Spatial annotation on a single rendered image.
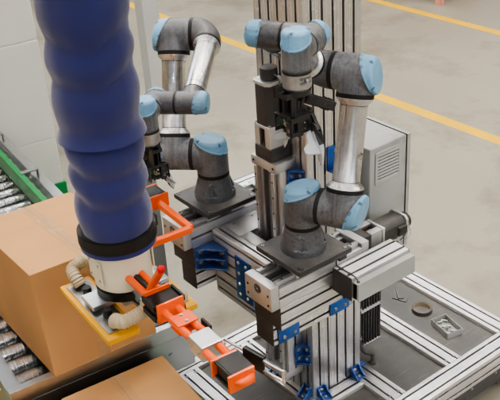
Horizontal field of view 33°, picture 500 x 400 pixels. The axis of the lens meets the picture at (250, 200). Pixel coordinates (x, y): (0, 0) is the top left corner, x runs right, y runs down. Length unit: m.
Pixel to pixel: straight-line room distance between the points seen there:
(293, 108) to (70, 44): 0.57
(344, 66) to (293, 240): 0.58
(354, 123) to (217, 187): 0.69
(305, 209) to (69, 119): 0.83
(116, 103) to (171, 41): 0.90
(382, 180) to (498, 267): 1.68
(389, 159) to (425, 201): 2.14
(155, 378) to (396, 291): 1.39
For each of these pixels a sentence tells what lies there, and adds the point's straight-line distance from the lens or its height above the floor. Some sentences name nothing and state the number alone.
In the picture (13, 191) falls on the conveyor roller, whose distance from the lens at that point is 4.51.
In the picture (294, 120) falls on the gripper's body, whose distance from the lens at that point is 2.17.
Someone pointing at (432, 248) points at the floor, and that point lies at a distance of 4.75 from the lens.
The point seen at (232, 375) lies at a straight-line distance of 2.05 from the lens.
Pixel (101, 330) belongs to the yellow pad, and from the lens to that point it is 2.47.
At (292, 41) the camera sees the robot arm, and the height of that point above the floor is 1.85.
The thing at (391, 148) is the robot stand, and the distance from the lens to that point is 3.06.
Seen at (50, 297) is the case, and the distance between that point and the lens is 2.95.
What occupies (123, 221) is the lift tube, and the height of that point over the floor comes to 1.38.
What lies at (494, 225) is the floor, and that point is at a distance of 5.01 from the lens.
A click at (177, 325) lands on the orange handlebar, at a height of 1.20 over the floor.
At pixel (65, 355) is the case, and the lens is 3.06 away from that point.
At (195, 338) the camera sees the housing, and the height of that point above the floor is 1.20.
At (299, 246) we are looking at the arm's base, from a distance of 2.73.
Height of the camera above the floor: 2.53
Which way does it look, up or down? 29 degrees down
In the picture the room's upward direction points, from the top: 4 degrees counter-clockwise
